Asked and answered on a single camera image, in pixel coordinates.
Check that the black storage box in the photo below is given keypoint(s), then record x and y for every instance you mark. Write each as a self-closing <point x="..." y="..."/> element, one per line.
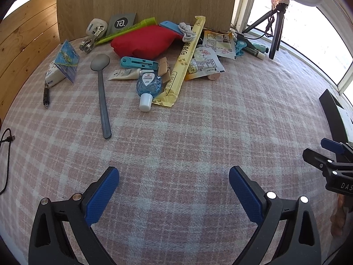
<point x="338" y="118"/>

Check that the red cloth pouch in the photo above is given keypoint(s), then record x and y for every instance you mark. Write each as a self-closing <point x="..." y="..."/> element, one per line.
<point x="145" y="43"/>

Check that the white dotted small box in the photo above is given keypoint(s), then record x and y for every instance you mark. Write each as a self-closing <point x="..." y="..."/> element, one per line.
<point x="53" y="75"/>

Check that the lime green tube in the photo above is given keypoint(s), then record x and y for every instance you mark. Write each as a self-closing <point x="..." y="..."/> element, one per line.
<point x="141" y="24"/>

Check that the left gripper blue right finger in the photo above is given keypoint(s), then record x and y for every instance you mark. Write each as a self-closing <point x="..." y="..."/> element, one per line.
<point x="299" y="243"/>

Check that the small white cream tube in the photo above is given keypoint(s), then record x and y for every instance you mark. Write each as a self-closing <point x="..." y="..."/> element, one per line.
<point x="125" y="74"/>

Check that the black tripod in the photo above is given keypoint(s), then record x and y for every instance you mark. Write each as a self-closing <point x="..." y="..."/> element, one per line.
<point x="275" y="21"/>

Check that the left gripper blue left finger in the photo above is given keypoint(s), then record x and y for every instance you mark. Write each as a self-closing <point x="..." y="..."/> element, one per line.
<point x="49" y="243"/>

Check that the blue card packet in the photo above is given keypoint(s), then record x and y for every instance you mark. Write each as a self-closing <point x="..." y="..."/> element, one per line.
<point x="67" y="61"/>

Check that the blue plastic card holder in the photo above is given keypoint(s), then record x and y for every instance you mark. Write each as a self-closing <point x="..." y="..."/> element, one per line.
<point x="172" y="26"/>

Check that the pine wood panel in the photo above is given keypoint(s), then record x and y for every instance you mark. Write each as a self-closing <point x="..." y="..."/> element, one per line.
<point x="28" y="36"/>

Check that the blue clothes peg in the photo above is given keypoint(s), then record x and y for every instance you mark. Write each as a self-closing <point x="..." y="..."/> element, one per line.
<point x="239" y="46"/>

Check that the metal eyelash curler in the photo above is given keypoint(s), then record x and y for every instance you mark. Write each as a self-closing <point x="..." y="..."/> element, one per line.
<point x="88" y="44"/>

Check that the green white lip balm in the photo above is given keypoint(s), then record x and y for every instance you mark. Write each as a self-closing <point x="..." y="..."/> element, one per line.
<point x="255" y="53"/>

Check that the pink small cylinder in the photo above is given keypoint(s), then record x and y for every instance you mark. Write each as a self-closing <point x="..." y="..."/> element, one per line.
<point x="214" y="76"/>

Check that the teal hand cream tube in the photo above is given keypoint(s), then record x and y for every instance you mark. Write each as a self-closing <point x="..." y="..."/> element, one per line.
<point x="261" y="48"/>

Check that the teal plastic clip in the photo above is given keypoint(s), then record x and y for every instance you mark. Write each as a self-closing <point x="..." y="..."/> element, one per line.
<point x="133" y="62"/>

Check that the long yellow straw packet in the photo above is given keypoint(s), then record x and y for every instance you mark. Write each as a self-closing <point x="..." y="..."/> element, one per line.
<point x="170" y="94"/>

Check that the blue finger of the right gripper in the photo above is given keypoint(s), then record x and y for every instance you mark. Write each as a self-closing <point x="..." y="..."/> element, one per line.
<point x="319" y="161"/>
<point x="333" y="146"/>

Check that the white travel plug adapter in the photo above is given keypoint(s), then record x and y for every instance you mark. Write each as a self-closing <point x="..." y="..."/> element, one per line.
<point x="94" y="24"/>

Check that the wooden clothespin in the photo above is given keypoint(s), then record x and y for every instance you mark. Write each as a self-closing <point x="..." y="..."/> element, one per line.
<point x="164" y="70"/>

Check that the blue hand sanitizer bottle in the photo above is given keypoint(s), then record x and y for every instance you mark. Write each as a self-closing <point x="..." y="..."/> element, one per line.
<point x="148" y="86"/>

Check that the black car charger plug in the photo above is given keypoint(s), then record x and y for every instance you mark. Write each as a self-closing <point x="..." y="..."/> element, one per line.
<point x="46" y="96"/>

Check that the grey TG sachet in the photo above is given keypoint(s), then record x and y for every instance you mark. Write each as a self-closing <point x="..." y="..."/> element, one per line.
<point x="119" y="22"/>

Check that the grey long spoon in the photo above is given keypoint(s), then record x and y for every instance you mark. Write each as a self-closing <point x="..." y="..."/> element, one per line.
<point x="100" y="62"/>

